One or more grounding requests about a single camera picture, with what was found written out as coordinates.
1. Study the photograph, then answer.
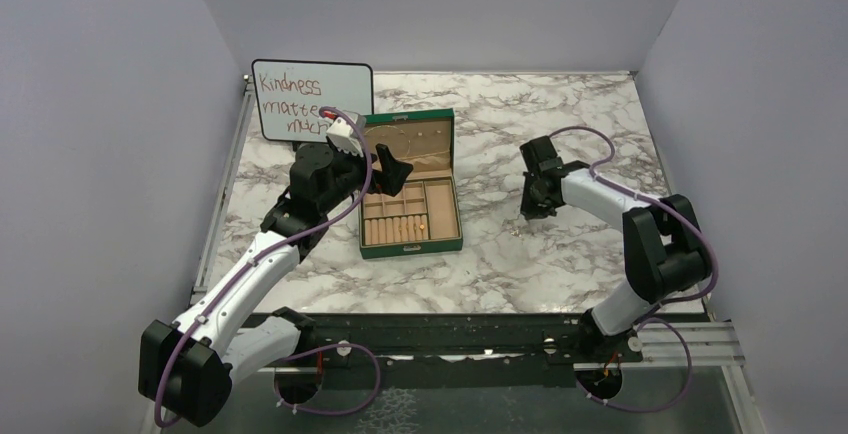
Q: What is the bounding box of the silver chain necklace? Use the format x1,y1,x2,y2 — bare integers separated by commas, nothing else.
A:
364,124,415,164

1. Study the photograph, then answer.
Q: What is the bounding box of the green jewelry box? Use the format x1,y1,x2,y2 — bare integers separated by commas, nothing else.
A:
359,108,464,260

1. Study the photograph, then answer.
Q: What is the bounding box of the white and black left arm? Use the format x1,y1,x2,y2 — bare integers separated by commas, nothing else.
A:
138,143,413,428

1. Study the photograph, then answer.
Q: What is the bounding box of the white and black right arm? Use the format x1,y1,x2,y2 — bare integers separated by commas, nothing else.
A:
520,136,714,361

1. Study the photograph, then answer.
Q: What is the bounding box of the whiteboard with red writing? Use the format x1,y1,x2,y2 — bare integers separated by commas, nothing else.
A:
251,59,374,143

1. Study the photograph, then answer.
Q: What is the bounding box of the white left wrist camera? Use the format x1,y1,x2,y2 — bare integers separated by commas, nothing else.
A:
321,109,366,157

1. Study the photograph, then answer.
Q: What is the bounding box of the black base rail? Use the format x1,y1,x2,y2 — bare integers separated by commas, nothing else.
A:
272,308,643,389

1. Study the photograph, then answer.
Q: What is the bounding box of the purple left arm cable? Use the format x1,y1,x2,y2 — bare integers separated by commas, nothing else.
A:
153,106,384,430

